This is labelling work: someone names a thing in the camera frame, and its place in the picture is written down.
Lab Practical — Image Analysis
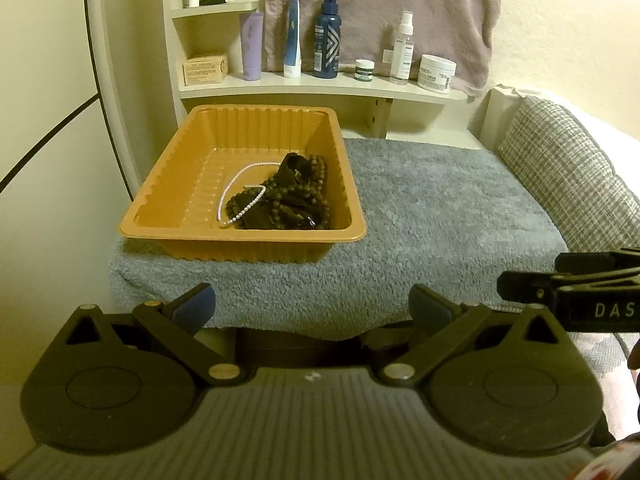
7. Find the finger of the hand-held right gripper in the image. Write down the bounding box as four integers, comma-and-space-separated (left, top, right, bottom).
497, 267, 640, 306
554, 247, 640, 274

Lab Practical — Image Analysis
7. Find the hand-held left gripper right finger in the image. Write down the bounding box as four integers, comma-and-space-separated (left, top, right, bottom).
377, 284, 571, 386

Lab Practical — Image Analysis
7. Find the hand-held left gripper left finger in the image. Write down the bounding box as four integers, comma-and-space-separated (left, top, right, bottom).
60, 282, 248, 387

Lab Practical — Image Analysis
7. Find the black fabric band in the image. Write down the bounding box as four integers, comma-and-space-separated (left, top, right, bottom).
242, 207, 283, 231
277, 154, 313, 183

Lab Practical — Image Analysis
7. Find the white pearl necklace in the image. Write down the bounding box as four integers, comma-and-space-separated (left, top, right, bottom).
217, 161, 281, 227

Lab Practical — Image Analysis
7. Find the orange plastic tray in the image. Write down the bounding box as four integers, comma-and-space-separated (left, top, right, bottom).
118, 105, 368, 265

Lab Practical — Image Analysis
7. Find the dark bead necklace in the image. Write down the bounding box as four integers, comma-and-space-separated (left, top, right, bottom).
225, 155, 333, 231

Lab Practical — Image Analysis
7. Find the pink patterned blanket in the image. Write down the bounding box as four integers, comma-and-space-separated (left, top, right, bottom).
567, 332, 640, 441

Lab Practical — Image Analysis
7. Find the grey fluffy mat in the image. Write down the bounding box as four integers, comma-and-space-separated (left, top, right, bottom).
107, 137, 571, 333

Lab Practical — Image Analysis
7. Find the grey checked pillow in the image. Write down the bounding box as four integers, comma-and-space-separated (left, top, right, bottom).
497, 95, 640, 261

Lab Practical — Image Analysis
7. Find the white cream jar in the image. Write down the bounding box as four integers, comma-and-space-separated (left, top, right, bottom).
418, 54, 458, 95

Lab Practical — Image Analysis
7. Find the tan cardboard box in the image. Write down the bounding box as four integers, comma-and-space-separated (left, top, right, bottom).
181, 52, 229, 86

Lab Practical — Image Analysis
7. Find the cream corner shelf unit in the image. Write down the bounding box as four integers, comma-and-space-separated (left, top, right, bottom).
85, 0, 468, 196

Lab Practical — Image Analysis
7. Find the clear spray bottle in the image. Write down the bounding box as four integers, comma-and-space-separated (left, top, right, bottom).
390, 10, 417, 85

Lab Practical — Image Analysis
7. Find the purple tube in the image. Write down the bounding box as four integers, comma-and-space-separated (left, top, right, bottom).
239, 11, 265, 82

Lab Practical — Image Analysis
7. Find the dark blue spray bottle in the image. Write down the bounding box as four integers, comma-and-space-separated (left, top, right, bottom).
313, 0, 343, 80

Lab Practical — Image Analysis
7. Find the white and blue tube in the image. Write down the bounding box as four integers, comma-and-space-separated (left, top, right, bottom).
283, 0, 303, 78

